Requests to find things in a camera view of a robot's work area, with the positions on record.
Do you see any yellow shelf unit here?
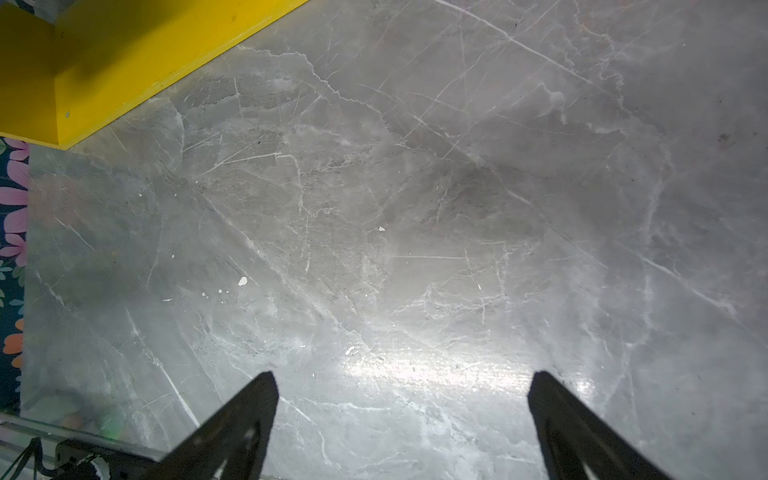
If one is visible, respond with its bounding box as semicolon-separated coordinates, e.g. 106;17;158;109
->
1;1;301;150

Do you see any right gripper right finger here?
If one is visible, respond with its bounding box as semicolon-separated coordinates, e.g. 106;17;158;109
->
527;371;669;479

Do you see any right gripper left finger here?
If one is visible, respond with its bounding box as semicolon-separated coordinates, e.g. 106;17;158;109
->
144;371;279;479

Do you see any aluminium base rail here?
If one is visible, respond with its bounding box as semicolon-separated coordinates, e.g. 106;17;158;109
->
0;410;265;480

